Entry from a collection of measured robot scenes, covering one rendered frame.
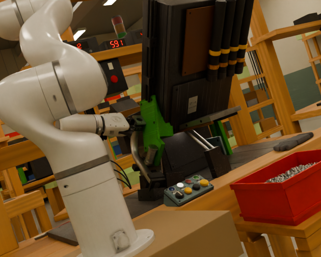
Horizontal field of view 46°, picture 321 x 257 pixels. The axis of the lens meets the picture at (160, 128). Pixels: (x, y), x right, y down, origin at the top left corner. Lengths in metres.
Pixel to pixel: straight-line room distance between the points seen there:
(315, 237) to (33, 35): 0.85
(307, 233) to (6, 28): 0.95
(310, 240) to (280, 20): 11.03
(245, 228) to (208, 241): 0.40
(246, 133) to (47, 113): 1.59
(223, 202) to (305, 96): 10.62
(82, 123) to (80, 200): 0.65
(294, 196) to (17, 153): 1.14
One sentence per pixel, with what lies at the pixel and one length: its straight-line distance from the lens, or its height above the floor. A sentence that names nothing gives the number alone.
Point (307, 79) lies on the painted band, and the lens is 11.69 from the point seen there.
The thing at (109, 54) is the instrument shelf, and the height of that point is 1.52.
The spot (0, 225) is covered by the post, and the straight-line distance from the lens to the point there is 1.62.
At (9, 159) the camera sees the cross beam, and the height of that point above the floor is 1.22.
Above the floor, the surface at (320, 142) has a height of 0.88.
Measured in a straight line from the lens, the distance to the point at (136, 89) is 9.85.
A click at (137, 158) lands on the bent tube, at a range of 1.52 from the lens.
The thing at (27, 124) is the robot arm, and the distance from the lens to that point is 0.78.
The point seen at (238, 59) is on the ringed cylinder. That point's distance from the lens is 1.55.
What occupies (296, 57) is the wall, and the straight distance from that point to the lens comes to 11.77.
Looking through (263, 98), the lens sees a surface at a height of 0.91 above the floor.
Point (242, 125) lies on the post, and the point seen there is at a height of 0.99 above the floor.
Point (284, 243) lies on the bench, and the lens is 2.40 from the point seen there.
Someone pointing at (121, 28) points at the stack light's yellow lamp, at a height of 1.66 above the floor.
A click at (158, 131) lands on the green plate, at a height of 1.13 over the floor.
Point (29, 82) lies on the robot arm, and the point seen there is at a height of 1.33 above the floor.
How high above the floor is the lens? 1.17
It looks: 1 degrees down
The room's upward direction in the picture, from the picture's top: 19 degrees counter-clockwise
